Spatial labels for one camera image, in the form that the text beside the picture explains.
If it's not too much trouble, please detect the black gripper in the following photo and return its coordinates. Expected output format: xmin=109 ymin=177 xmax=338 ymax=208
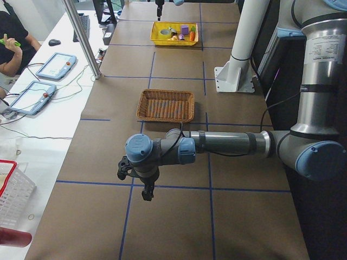
xmin=137 ymin=167 xmax=159 ymax=201
xmin=155 ymin=0 xmax=164 ymax=21

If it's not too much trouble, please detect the yellow tape roll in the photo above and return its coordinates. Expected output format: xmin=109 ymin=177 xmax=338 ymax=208
xmin=158 ymin=29 xmax=171 ymax=40

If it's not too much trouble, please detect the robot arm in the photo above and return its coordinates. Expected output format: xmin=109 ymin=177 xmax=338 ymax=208
xmin=155 ymin=0 xmax=184 ymax=21
xmin=117 ymin=1 xmax=346 ymax=201

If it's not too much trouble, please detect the yellow wicker tray basket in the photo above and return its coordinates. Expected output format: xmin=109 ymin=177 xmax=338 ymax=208
xmin=150 ymin=21 xmax=198 ymax=46

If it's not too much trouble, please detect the brown wicker basket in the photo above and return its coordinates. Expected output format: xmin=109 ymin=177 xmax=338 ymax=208
xmin=137 ymin=89 xmax=195 ymax=123

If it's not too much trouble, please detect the small panda figurine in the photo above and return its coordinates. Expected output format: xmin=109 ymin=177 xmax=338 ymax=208
xmin=168 ymin=27 xmax=177 ymax=34

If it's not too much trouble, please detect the toy croissant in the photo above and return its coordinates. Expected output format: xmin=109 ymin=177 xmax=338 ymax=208
xmin=169 ymin=35 xmax=178 ymax=41

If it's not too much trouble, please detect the purple foam cube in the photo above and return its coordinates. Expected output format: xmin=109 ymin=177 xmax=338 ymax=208
xmin=181 ymin=24 xmax=189 ymax=35

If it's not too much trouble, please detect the orange toy carrot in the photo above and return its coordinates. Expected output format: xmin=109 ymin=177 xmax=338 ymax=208
xmin=189 ymin=26 xmax=196 ymax=42

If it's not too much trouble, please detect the black power box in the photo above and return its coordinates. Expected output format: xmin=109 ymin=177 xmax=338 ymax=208
xmin=102 ymin=23 xmax=116 ymax=46

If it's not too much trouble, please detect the black monitor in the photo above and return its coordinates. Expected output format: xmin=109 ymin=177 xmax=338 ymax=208
xmin=92 ymin=0 xmax=118 ymax=26

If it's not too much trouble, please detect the black keyboard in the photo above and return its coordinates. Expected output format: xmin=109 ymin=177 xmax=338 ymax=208
xmin=73 ymin=15 xmax=90 ymax=42

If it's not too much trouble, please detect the computer mouse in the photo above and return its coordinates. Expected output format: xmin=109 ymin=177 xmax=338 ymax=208
xmin=48 ymin=39 xmax=61 ymax=47

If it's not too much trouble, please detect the far teach pendant tablet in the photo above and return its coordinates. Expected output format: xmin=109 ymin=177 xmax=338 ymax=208
xmin=35 ymin=53 xmax=77 ymax=81

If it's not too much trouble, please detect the teach pendant tablet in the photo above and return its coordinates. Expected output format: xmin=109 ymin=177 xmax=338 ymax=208
xmin=10 ymin=81 xmax=57 ymax=115
xmin=35 ymin=53 xmax=77 ymax=81

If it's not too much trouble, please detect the white plastic crate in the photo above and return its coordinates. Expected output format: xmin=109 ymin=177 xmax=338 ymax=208
xmin=1 ymin=159 xmax=36 ymax=229

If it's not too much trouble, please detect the seated person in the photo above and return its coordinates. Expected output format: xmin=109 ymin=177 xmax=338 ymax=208
xmin=1 ymin=11 xmax=41 ymax=77

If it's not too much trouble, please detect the red cylinder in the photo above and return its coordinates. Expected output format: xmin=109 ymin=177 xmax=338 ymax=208
xmin=0 ymin=227 xmax=32 ymax=248

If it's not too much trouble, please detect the near teach pendant tablet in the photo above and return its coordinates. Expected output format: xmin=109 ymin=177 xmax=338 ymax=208
xmin=10 ymin=81 xmax=57 ymax=115

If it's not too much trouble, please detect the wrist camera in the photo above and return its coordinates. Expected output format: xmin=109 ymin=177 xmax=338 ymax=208
xmin=117 ymin=155 xmax=135 ymax=180

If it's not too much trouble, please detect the aluminium frame post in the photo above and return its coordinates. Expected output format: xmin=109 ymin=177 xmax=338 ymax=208
xmin=62 ymin=0 xmax=101 ymax=80

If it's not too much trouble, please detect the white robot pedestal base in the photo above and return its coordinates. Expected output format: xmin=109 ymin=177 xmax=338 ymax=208
xmin=214 ymin=0 xmax=269 ymax=93

